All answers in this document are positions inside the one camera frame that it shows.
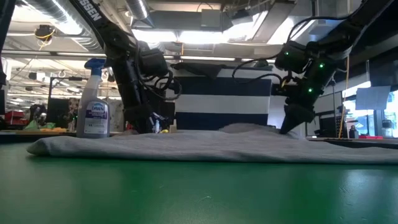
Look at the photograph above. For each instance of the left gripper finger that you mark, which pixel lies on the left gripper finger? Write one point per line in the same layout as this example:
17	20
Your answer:
136	127

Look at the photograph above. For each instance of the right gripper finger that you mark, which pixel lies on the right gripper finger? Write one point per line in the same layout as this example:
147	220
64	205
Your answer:
292	126

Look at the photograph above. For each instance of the grey knit shirt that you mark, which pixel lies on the grey knit shirt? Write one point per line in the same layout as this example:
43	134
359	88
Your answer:
202	146

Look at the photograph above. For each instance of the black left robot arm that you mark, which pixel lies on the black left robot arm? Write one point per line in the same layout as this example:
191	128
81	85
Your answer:
93	17

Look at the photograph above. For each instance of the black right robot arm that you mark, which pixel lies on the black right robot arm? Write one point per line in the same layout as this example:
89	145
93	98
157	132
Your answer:
357	25

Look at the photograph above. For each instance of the navy white striped laundry bin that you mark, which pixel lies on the navy white striped laundry bin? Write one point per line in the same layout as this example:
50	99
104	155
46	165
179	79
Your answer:
217	104

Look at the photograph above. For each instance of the small clear bottle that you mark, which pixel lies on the small clear bottle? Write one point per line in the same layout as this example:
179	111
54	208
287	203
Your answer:
157	127

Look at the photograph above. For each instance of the white board panel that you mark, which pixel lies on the white board panel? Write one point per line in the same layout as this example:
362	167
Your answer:
326	104

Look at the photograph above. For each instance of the light wooden desk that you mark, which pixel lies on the light wooden desk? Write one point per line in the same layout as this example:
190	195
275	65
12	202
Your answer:
116	133

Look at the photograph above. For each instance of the patterned board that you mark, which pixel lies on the patterned board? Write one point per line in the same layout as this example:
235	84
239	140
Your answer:
115	113

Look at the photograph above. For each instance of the small yellowish bottle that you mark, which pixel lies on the small yellowish bottle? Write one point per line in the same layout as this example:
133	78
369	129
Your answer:
173	127

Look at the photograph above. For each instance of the clear spray bottle blue trigger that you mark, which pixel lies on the clear spray bottle blue trigger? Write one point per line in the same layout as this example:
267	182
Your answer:
93	118

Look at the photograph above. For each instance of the dark bottle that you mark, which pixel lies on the dark bottle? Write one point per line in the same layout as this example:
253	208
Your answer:
354	133

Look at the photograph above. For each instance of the white paper sheet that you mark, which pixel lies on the white paper sheet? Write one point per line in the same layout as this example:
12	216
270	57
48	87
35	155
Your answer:
373	98

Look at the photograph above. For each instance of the black garment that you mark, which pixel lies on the black garment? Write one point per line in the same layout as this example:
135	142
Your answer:
202	70

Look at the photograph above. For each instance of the red tray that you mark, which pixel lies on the red tray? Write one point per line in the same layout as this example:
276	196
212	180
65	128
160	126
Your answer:
370	137

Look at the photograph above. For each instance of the black monitor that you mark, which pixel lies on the black monitor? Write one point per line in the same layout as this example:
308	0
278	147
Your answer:
57	109

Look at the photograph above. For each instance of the bright green cloth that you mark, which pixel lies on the bright green cloth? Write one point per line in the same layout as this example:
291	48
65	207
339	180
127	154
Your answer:
34	125

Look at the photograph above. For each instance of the grey ceiling box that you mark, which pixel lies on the grey ceiling box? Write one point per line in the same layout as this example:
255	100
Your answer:
211	18

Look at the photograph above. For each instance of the red storage box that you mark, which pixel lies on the red storage box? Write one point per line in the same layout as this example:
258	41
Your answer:
14	115

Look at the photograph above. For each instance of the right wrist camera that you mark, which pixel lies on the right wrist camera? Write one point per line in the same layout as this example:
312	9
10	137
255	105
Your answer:
284	88

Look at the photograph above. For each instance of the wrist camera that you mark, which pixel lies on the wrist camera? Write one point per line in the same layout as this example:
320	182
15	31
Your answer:
152	62
284	88

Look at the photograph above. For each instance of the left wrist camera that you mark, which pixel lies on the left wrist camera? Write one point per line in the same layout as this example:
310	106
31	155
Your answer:
152	62

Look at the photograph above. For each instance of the silver round ceiling duct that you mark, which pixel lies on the silver round ceiling duct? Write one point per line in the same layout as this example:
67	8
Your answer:
138	7

